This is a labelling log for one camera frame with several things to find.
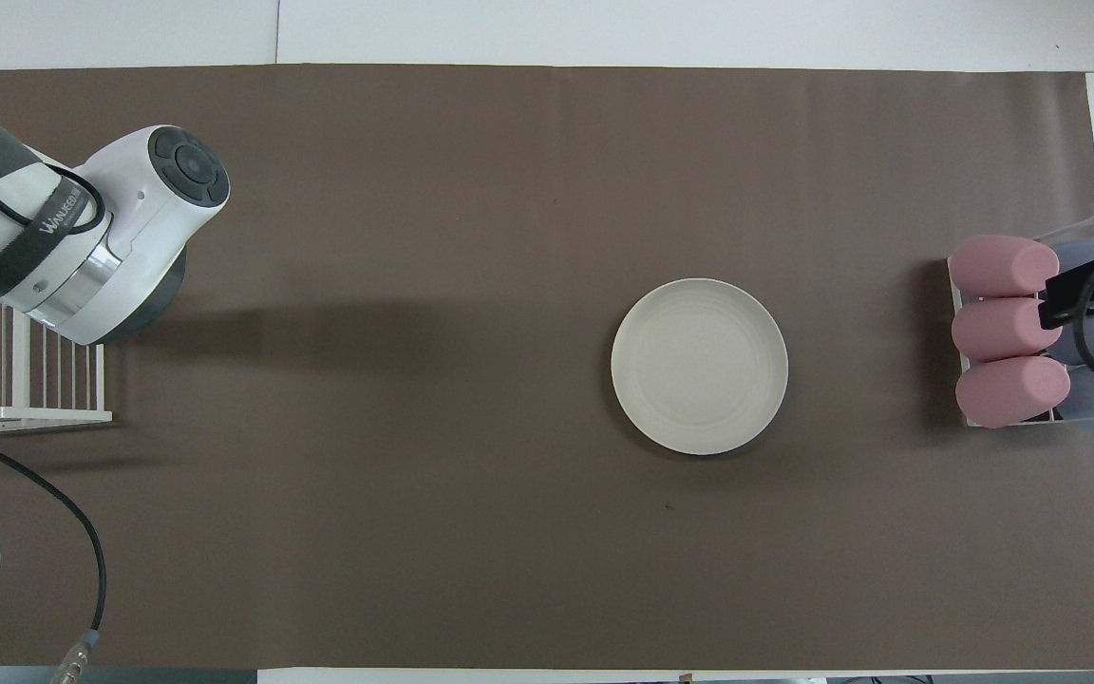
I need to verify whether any white round plate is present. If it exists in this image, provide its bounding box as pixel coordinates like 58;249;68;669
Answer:
611;277;789;457

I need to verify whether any pink plastic cup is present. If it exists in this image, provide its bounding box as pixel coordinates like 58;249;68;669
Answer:
952;297;1064;363
948;235;1061;298
955;356;1072;428

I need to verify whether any brown paper table mat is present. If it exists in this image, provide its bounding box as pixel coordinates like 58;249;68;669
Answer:
0;64;1094;671

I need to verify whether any white wire dish rack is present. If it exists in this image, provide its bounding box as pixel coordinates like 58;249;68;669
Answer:
0;285;113;435

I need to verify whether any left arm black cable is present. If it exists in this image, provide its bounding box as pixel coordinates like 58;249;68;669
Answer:
0;142;108;684

